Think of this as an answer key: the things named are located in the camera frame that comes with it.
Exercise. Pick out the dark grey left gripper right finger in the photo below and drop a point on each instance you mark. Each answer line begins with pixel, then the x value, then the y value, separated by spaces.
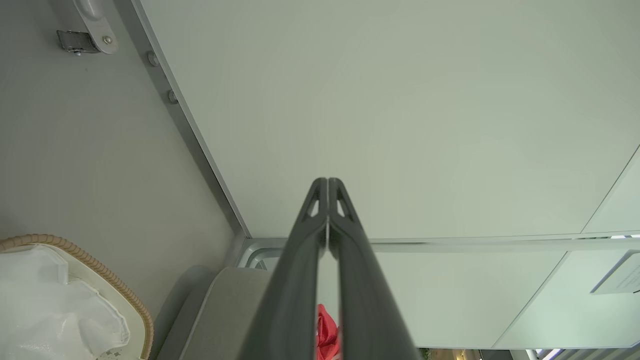
pixel 365 290

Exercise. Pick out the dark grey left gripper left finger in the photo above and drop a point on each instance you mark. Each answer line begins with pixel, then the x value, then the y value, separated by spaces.
pixel 295 280

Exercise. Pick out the red garment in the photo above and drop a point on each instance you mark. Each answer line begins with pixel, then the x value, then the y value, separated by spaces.
pixel 326 332

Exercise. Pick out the white laundry basket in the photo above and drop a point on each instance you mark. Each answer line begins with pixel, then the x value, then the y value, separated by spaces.
pixel 132 305

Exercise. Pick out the grey fabric sofa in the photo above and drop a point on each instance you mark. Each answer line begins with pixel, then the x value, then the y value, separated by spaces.
pixel 220 315

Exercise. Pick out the grey partition bottom rail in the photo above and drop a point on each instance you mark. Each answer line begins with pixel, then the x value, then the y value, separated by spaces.
pixel 190 130

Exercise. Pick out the round rail bolt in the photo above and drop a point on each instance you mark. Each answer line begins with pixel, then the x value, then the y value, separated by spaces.
pixel 152 59
pixel 172 96

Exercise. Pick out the white paper wall sign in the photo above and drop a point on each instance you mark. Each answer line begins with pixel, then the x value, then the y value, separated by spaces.
pixel 620 275

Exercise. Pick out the grey bracket with metal latch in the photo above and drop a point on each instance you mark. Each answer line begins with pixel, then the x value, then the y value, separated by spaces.
pixel 95 30

